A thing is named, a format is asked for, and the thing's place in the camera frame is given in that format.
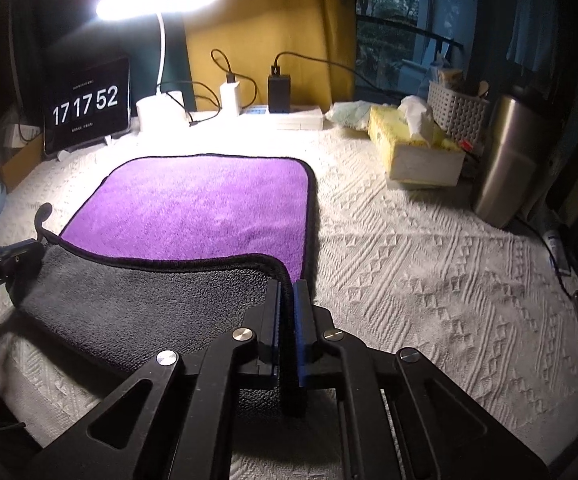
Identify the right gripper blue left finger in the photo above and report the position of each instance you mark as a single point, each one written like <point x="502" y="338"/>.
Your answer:
<point x="172" y="418"/>

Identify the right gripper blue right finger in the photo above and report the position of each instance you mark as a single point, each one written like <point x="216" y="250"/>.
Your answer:
<point x="400" y="416"/>

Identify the purple and grey microfiber towel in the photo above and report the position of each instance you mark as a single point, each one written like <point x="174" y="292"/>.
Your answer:
<point x="170" y="252"/>

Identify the cardboard box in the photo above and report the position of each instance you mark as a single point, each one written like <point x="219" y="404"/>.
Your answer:
<point x="22" y="163"/>

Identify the white tablet stand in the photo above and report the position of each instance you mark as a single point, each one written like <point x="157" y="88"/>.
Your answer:
<point x="64" y="154"/>

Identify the small white box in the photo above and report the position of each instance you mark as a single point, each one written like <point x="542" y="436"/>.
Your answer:
<point x="19" y="135"/>

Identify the white textured tablecloth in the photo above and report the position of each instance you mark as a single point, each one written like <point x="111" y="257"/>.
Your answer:
<point x="395" y="268"/>

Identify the tablet showing clock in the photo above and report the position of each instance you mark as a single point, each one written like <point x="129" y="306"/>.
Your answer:
<point x="84" y="108"/>

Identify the white desk lamp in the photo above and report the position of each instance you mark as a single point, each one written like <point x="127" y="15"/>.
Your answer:
<point x="164" y="108"/>

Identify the dark green curtain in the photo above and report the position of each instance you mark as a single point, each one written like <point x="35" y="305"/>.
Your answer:
<point x="42" y="41"/>

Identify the stainless steel tumbler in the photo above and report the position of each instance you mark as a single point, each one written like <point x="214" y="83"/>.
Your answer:
<point x="509" y="159"/>

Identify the white charger plug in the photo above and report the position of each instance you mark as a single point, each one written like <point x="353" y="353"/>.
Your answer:
<point x="229" y="93"/>

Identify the yellow tissue box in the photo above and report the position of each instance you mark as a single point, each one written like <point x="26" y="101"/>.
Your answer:
<point x="412" y="147"/>

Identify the white slotted basket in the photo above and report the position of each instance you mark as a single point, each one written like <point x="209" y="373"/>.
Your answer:
<point x="460" y="115"/>

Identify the black charger plug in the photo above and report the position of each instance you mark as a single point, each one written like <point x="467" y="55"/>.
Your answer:
<point x="279" y="91"/>

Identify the white power strip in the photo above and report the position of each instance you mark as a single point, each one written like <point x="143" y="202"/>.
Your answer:
<point x="299" y="118"/>

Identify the wet wipes pack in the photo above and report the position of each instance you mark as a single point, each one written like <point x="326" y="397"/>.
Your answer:
<point x="351" y="115"/>

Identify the yellow curtain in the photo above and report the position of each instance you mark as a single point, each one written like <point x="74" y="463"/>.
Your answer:
<point x="313" y="41"/>

